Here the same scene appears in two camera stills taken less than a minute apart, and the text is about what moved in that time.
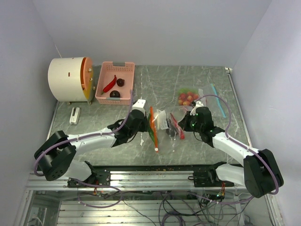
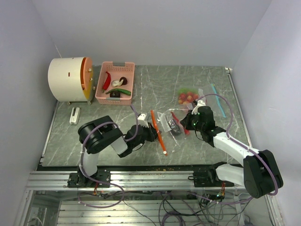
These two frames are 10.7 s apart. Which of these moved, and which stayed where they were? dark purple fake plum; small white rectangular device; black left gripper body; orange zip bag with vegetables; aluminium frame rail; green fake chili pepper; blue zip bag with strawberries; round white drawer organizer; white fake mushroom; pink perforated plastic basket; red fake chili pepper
Moved: black left gripper body; green fake chili pepper; orange zip bag with vegetables; white fake mushroom; red fake chili pepper
Stayed: blue zip bag with strawberries; round white drawer organizer; pink perforated plastic basket; small white rectangular device; dark purple fake plum; aluminium frame rail
